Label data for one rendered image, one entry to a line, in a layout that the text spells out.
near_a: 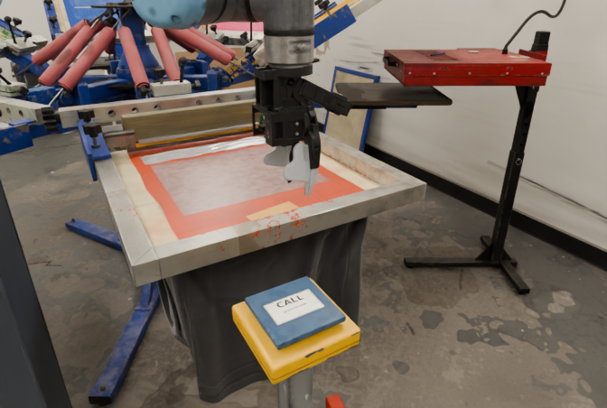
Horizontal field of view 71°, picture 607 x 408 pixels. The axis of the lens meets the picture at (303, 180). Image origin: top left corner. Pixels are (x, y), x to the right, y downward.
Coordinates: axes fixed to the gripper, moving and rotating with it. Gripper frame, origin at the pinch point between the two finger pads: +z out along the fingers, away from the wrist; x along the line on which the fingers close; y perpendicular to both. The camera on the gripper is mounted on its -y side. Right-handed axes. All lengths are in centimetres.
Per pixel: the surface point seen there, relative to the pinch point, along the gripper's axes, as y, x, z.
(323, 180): -15.4, -16.5, 9.6
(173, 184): 15.0, -31.9, 9.6
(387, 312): -78, -56, 105
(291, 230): 3.1, 1.8, 8.0
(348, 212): -9.1, 1.8, 7.7
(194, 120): 2, -57, 3
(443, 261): -127, -68, 101
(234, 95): -19, -80, 2
